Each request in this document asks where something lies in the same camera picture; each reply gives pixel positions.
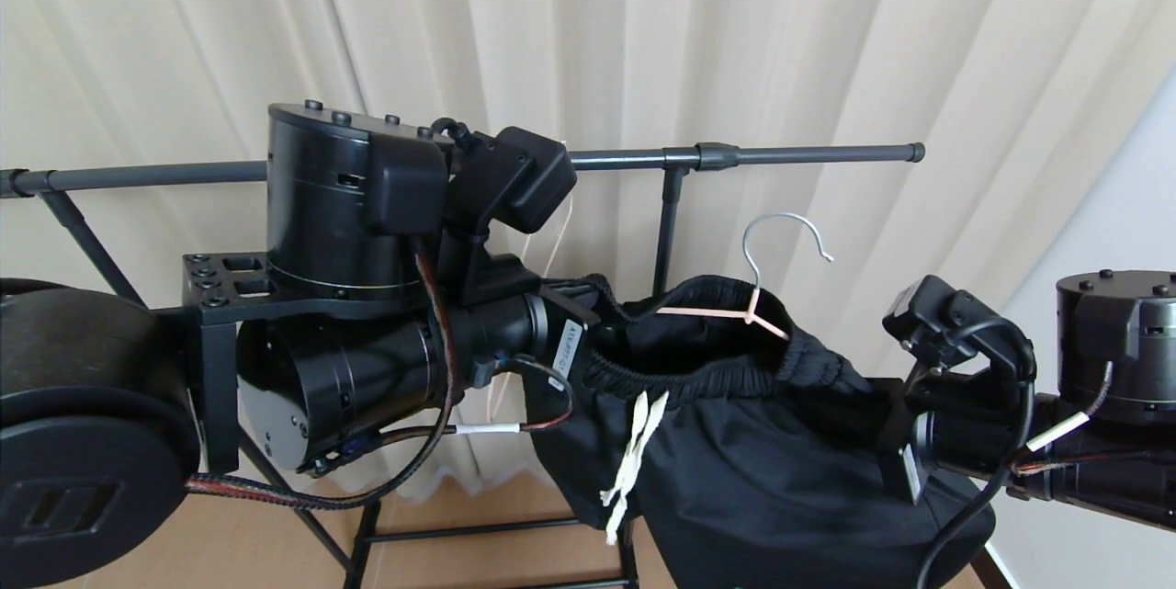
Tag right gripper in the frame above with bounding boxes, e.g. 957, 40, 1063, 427
877, 373, 1176, 530

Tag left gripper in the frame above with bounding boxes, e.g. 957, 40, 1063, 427
237, 281, 603, 472

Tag black shorts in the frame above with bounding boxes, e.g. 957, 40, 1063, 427
528, 272, 998, 589

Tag pink clothes hanger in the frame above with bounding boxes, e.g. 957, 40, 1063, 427
485, 143, 578, 420
657, 212, 835, 340

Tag black clothes rack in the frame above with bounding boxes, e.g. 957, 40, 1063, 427
0, 142, 926, 589

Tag white curtain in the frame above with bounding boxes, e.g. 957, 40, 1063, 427
0, 0, 1176, 503

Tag black cable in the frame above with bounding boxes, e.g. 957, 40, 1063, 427
914, 323, 1039, 589

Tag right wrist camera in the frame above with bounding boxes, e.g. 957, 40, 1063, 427
882, 275, 1037, 388

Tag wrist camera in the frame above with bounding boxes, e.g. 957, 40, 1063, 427
432, 118, 578, 307
882, 275, 1037, 388

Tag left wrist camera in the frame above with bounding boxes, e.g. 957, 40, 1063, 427
432, 118, 578, 307

